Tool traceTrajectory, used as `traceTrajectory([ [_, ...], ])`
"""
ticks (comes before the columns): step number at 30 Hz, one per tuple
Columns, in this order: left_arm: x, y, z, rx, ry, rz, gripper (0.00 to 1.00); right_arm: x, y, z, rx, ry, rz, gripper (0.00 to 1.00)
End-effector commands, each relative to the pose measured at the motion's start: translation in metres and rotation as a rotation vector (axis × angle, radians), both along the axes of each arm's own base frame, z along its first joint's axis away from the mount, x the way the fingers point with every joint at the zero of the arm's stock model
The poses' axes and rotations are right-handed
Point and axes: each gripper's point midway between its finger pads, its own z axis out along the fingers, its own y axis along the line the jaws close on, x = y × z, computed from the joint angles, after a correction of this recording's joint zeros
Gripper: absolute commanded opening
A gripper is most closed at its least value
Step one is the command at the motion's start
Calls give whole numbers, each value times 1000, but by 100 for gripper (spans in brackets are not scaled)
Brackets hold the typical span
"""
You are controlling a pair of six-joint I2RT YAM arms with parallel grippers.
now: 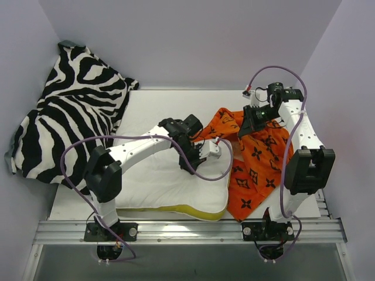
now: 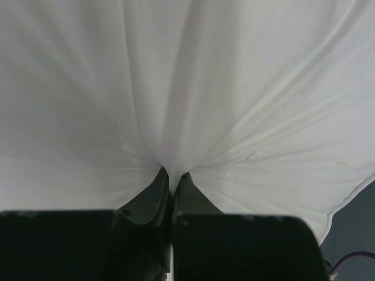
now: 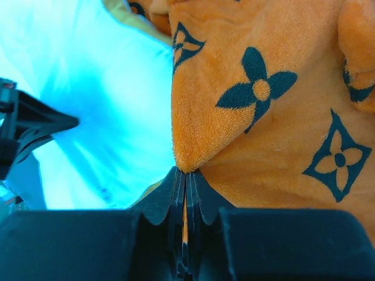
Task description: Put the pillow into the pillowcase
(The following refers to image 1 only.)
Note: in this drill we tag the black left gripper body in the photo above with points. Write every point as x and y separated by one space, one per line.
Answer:
188 161

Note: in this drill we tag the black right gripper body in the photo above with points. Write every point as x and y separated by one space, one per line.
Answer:
249 120

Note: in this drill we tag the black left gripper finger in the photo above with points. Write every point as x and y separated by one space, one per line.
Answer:
195 164
186 168

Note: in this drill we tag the orange patterned pillowcase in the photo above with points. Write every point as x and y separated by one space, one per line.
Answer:
257 163

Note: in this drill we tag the white pillow yellow side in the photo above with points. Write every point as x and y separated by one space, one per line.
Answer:
158 184

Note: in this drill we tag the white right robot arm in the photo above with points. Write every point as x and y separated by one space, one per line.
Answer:
309 168

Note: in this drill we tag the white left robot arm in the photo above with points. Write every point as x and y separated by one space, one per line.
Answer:
105 167

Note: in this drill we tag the zebra print pillow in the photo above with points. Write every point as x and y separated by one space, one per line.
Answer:
81 107

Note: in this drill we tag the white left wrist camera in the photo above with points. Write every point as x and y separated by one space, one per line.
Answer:
209 149

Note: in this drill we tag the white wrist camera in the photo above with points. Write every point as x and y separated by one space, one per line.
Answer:
209 149
258 98

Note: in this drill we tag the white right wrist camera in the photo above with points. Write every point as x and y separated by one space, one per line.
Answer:
258 98

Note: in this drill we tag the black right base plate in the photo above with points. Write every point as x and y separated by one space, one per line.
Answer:
272 231

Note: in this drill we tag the aluminium mounting rail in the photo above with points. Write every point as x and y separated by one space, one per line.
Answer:
186 232

